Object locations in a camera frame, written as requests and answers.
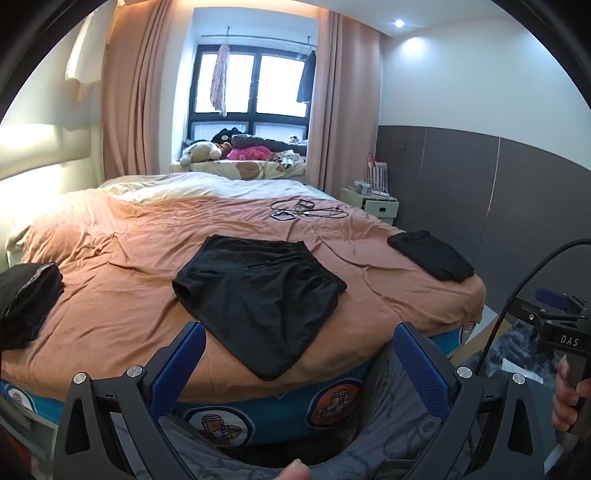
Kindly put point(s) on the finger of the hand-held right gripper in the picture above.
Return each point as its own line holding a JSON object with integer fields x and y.
{"x": 551, "y": 297}

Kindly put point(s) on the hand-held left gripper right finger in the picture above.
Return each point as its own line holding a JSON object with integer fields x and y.
{"x": 418, "y": 364}

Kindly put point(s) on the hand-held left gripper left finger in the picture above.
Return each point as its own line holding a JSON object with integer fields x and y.
{"x": 178, "y": 364}

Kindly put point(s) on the black pants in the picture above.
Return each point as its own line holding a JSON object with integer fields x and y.
{"x": 258, "y": 300}

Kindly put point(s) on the person's right hand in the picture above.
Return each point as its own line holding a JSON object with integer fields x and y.
{"x": 565, "y": 401}

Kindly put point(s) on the person's left hand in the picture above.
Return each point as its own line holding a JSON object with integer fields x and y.
{"x": 291, "y": 471}

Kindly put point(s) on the grey rug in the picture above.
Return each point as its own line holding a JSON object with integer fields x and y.
{"x": 521, "y": 346}

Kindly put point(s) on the white paper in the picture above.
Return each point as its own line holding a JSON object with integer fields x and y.
{"x": 519, "y": 371}

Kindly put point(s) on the orange blanket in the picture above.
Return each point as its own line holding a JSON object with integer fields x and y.
{"x": 115, "y": 277}

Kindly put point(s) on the blue printed mattress sheet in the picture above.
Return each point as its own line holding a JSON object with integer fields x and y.
{"x": 277, "y": 410}

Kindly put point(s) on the folded black garment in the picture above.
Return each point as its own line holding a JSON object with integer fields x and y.
{"x": 434, "y": 256}

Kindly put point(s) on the pile of black clothes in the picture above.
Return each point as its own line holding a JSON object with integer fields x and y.
{"x": 27, "y": 304}

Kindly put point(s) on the pale green nightstand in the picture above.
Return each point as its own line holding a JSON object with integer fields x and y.
{"x": 374, "y": 207}

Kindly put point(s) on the white duvet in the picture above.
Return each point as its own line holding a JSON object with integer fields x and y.
{"x": 207, "y": 184}

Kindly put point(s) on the black framed phone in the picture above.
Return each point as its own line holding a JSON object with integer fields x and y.
{"x": 284, "y": 215}

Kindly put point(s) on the bear printed cushion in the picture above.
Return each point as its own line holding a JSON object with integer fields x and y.
{"x": 249, "y": 170}

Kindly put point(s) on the white plush toy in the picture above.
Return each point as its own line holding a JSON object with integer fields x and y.
{"x": 201, "y": 152}

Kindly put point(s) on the pink cloth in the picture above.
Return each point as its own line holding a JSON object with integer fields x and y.
{"x": 249, "y": 153}

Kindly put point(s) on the black plush toy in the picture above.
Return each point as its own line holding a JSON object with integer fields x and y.
{"x": 228, "y": 134}

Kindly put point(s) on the dark grey clothing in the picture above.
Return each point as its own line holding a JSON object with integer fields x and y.
{"x": 272, "y": 144}

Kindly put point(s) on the white padded headboard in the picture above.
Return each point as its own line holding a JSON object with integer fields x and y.
{"x": 46, "y": 147}

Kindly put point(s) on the pink curtain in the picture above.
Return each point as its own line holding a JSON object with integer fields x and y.
{"x": 138, "y": 92}
{"x": 341, "y": 106}

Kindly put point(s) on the hanging pale garment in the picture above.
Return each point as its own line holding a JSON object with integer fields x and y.
{"x": 219, "y": 78}

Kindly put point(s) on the black framed window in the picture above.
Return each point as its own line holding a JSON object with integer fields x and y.
{"x": 251, "y": 83}

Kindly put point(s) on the hanging dark garment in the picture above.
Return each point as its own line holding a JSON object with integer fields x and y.
{"x": 305, "y": 78}

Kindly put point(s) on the white hanging cloth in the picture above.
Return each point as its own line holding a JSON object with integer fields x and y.
{"x": 87, "y": 55}

